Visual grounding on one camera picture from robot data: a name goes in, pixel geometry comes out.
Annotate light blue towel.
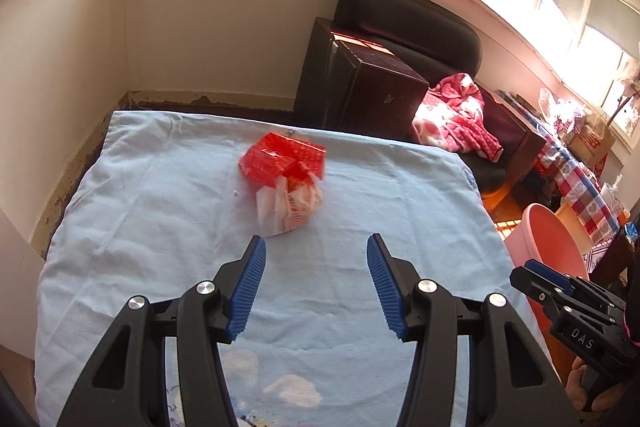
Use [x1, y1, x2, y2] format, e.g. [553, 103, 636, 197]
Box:
[34, 109, 556, 427]

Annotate orange wooden stool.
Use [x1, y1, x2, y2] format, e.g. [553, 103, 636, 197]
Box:
[556, 203, 587, 254]

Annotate dark wooden side table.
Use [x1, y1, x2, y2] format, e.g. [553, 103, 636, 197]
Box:
[477, 87, 547, 180]

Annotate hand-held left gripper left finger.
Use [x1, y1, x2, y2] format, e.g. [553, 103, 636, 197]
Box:
[56, 235, 267, 427]

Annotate pink white plastic bag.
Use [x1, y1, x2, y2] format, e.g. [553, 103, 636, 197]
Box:
[256, 162, 325, 239]

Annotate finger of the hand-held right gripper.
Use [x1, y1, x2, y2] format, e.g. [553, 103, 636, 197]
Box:
[524, 259, 608, 303]
[510, 267, 573, 314]

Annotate cardboard box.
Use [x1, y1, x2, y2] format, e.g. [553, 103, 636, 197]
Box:
[570, 122, 617, 168]

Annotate pink plastic basin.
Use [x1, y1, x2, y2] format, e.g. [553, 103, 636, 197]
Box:
[502, 203, 593, 353]

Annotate black armchair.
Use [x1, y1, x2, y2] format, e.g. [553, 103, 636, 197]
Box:
[332, 0, 507, 198]

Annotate pink patterned blanket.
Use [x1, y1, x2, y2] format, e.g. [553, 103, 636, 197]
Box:
[412, 73, 505, 162]

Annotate checked tablecloth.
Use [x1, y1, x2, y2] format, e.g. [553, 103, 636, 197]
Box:
[522, 109, 623, 248]

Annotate coat stand with clothes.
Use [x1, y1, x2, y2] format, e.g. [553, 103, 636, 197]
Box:
[612, 57, 640, 128]

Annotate person's right hand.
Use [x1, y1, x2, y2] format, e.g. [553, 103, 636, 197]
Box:
[565, 356, 620, 414]

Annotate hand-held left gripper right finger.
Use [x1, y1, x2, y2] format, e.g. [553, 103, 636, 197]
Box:
[366, 233, 581, 427]

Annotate dark brown wooden cabinet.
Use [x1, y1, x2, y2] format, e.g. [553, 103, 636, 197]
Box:
[294, 18, 431, 140]

